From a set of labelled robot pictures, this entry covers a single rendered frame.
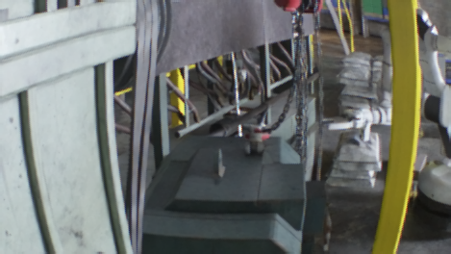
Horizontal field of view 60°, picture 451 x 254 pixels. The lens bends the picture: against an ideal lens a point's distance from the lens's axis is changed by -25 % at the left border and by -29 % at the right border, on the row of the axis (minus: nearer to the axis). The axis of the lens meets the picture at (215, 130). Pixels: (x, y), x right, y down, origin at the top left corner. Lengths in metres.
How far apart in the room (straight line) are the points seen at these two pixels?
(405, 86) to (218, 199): 0.63
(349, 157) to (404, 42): 2.23
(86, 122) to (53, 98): 0.09
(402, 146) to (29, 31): 1.14
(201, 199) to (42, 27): 0.69
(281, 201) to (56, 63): 0.69
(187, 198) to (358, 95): 4.20
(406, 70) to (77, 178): 0.98
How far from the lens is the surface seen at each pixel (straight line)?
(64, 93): 0.68
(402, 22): 1.36
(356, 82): 5.22
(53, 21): 0.61
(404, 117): 1.39
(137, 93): 0.81
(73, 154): 0.71
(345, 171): 3.51
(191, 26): 1.95
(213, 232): 1.06
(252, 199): 1.14
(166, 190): 1.29
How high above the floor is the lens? 1.33
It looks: 16 degrees down
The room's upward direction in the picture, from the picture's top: 2 degrees counter-clockwise
